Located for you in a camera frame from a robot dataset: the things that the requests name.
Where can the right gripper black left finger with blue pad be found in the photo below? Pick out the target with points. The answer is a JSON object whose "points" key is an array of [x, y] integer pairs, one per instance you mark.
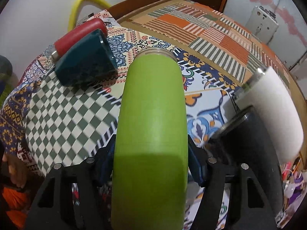
{"points": [[70, 197]]}

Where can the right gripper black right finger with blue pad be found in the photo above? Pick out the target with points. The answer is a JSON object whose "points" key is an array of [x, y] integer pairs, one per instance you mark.
{"points": [[248, 205]]}

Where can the green bottle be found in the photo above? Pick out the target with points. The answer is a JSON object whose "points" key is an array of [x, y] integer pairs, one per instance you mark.
{"points": [[150, 168]]}

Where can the dark teal cup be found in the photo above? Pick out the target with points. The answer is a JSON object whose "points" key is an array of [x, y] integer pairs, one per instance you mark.
{"points": [[86, 61]]}

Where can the black bottle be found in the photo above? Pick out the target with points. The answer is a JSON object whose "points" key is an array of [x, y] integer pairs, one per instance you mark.
{"points": [[245, 139]]}

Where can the patchwork patterned cloth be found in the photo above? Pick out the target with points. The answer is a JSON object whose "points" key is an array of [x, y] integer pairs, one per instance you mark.
{"points": [[43, 122]]}

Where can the white bottle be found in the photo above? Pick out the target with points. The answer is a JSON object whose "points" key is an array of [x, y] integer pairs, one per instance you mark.
{"points": [[265, 91]]}

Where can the striped patchwork bed mat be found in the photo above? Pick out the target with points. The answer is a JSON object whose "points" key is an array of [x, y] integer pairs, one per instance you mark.
{"points": [[212, 37]]}

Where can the red thermos bottle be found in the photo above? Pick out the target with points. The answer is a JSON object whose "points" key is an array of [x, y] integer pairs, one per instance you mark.
{"points": [[62, 45]]}

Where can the frosted wardrobe with hearts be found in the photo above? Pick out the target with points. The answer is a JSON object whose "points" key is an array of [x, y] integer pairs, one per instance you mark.
{"points": [[289, 41]]}

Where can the yellow foam tube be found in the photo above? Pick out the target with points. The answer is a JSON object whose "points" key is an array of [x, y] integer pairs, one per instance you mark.
{"points": [[78, 6]]}

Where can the wooden bed frame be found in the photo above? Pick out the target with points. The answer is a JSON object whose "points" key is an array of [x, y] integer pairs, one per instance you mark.
{"points": [[125, 7]]}

